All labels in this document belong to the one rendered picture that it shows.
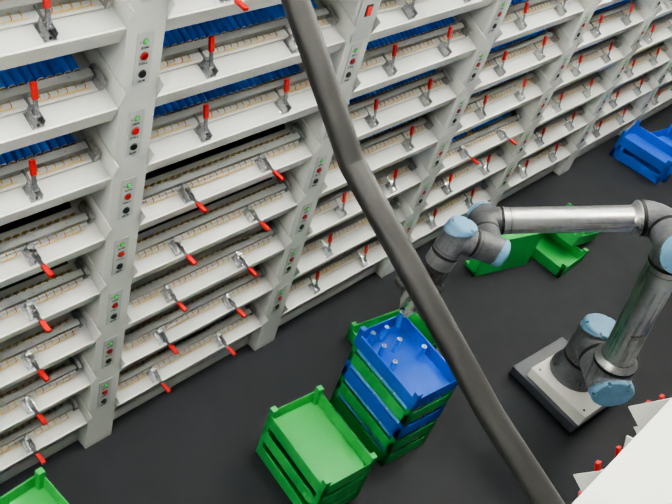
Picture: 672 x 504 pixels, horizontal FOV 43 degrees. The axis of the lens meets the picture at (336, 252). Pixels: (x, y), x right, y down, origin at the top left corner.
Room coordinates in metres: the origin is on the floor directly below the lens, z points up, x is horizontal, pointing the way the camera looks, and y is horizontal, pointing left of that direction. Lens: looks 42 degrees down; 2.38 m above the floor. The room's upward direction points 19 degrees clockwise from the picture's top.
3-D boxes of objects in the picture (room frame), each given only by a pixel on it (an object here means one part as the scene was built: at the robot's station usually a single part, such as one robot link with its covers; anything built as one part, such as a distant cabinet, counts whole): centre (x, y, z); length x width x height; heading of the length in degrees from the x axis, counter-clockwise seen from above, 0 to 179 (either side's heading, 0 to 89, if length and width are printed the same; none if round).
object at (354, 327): (2.28, -0.32, 0.04); 0.30 x 0.20 x 0.08; 137
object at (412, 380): (1.90, -0.33, 0.36); 0.30 x 0.20 x 0.08; 50
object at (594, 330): (2.36, -1.01, 0.29); 0.17 x 0.15 x 0.18; 14
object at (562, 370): (2.36, -1.01, 0.15); 0.19 x 0.19 x 0.10
